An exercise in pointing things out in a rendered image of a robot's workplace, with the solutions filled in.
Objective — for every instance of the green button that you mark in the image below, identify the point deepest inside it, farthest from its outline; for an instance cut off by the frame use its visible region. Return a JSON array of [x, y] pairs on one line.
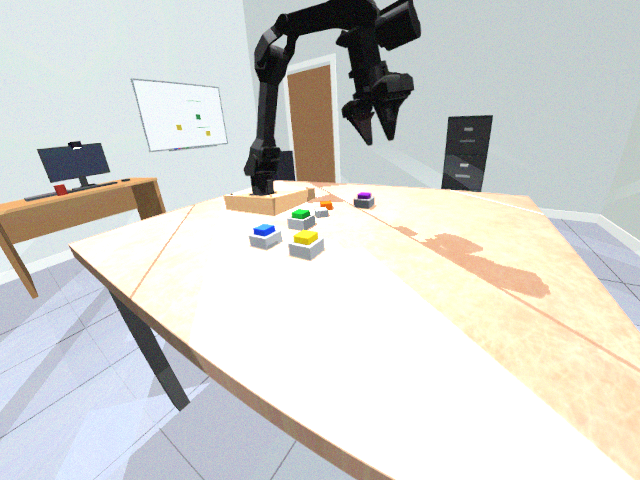
[[301, 220]]

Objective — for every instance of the blue button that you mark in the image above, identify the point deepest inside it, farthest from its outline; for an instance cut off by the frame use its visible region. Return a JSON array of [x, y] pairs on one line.
[[265, 236]]

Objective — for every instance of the purple button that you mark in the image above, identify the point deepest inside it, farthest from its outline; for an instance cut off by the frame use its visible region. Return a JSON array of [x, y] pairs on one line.
[[364, 200]]

